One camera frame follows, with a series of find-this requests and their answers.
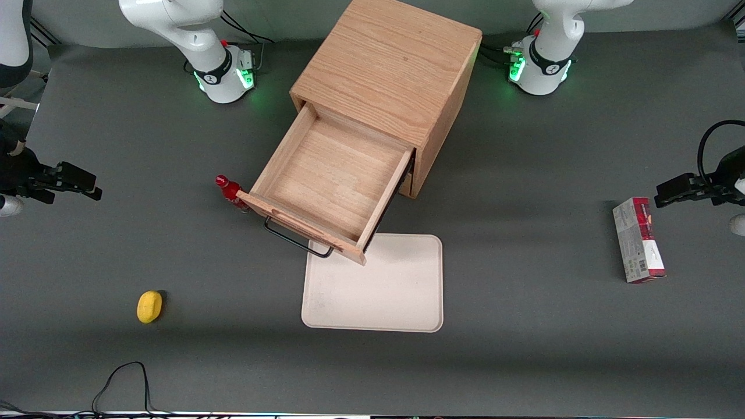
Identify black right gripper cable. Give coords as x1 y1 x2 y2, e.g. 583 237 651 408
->
0 118 27 157

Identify oak wooden drawer cabinet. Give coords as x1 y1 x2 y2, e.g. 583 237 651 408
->
290 0 483 200

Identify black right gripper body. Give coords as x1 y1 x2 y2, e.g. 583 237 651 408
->
0 144 60 205

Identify cream plastic tray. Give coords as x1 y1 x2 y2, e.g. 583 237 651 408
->
301 233 444 333

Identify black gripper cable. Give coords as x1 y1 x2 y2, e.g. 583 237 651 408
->
697 119 745 188
0 118 27 157

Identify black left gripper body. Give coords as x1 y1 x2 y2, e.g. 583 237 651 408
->
703 147 745 207

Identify white stand bar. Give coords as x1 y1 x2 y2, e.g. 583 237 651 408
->
0 96 38 117

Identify black arm base cables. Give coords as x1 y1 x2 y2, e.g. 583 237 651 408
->
220 9 275 73
482 12 543 69

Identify grey and red carton box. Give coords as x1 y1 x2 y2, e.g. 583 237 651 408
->
612 197 667 285

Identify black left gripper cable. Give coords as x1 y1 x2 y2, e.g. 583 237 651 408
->
697 119 745 188

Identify black right arm base cables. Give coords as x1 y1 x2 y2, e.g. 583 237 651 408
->
220 9 275 73

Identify yellow lemon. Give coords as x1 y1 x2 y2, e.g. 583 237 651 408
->
137 290 164 324

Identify black cable on table edge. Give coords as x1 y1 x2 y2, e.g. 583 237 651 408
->
0 361 175 419

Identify black left arm base cables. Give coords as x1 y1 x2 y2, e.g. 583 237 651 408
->
482 12 543 69

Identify red soda bottle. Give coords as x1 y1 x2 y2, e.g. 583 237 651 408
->
215 175 252 214

